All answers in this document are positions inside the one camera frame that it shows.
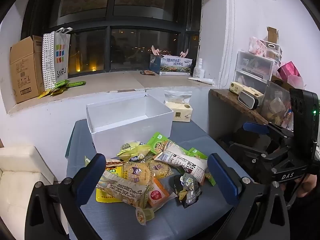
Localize white snack bag black print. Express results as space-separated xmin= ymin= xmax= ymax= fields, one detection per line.
xmin=153 ymin=141 xmax=209 ymax=186

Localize brown striped snack packet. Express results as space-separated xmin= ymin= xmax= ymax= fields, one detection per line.
xmin=106 ymin=158 xmax=125 ymax=168

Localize small green snack packet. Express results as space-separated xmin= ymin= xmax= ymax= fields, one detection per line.
xmin=187 ymin=148 xmax=208 ymax=159
xmin=204 ymin=169 xmax=217 ymax=187

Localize dark blue box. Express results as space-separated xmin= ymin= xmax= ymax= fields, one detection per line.
xmin=149 ymin=54 xmax=163 ymax=74

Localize dark framed window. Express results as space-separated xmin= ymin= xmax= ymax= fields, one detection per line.
xmin=21 ymin=0 xmax=203 ymax=78

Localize pale green snack bag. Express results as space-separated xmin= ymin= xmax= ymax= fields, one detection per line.
xmin=117 ymin=141 xmax=152 ymax=162

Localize clear plastic container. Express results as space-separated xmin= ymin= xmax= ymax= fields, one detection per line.
xmin=261 ymin=80 xmax=293 ymax=128

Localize blue grey table cloth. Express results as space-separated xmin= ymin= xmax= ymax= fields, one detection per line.
xmin=65 ymin=119 xmax=253 ymax=240

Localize white shopping bag coloured squares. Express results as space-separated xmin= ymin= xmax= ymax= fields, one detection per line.
xmin=42 ymin=27 xmax=73 ymax=91

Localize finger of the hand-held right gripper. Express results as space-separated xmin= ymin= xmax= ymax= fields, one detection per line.
xmin=228 ymin=142 xmax=293 ymax=178
xmin=243 ymin=121 xmax=295 ymax=141

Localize pile of green sachets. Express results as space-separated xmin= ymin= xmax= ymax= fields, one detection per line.
xmin=37 ymin=79 xmax=87 ymax=99

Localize yellow tissue pack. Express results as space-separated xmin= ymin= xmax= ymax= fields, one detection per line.
xmin=164 ymin=101 xmax=194 ymax=123

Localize white cardboard box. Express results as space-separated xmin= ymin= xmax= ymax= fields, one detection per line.
xmin=86 ymin=93 xmax=174 ymax=158

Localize white cushioned seat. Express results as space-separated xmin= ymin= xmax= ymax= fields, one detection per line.
xmin=0 ymin=145 xmax=69 ymax=240

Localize beige striped snack bag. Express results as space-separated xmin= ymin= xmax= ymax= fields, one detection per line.
xmin=96 ymin=171 xmax=154 ymax=208

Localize brown cardboard box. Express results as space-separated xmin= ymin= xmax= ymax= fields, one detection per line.
xmin=9 ymin=35 xmax=46 ymax=104

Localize printed tissue box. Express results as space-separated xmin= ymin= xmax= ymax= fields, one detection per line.
xmin=159 ymin=57 xmax=194 ymax=76

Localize clear packet of yellow crackers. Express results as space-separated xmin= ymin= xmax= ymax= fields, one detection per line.
xmin=122 ymin=160 xmax=175 ymax=188

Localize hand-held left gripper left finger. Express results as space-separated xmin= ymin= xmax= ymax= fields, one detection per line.
xmin=25 ymin=153 xmax=107 ymax=240

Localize person's right hand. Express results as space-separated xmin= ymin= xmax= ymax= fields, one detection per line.
xmin=282 ymin=173 xmax=320 ymax=205

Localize black and white device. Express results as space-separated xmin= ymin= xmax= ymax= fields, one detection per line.
xmin=238 ymin=91 xmax=259 ymax=111

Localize white box with ring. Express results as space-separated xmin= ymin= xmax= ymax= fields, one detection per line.
xmin=260 ymin=40 xmax=283 ymax=63

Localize black crumpled snack wrapper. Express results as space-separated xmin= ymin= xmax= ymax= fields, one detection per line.
xmin=173 ymin=172 xmax=203 ymax=209

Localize white plastic bottle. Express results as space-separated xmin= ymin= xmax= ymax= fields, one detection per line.
xmin=193 ymin=58 xmax=205 ymax=79

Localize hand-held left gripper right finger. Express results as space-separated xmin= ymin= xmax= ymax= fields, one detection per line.
xmin=207 ymin=153 xmax=292 ymax=240

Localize green round-label snack bag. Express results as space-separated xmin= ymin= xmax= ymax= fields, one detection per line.
xmin=146 ymin=132 xmax=171 ymax=153

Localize pink floral box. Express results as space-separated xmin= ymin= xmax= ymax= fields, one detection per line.
xmin=248 ymin=36 xmax=268 ymax=56

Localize dark side cabinet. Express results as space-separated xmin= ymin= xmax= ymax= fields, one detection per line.
xmin=208 ymin=88 xmax=278 ymax=155

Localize yellow snack packet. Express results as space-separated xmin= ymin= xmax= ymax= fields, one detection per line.
xmin=96 ymin=164 xmax=140 ymax=203

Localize clear drawer organizer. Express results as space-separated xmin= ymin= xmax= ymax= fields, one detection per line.
xmin=235 ymin=50 xmax=274 ymax=91

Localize orange snack packet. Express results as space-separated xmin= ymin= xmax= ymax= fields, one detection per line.
xmin=147 ymin=177 xmax=177 ymax=208

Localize rolled white paper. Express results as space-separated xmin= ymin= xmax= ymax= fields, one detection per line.
xmin=187 ymin=77 xmax=214 ymax=86

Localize small open cardboard box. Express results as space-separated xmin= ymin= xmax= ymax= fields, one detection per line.
xmin=266 ymin=26 xmax=279 ymax=44

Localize green jelly cup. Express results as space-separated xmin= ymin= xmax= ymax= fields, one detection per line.
xmin=135 ymin=206 xmax=156 ymax=225

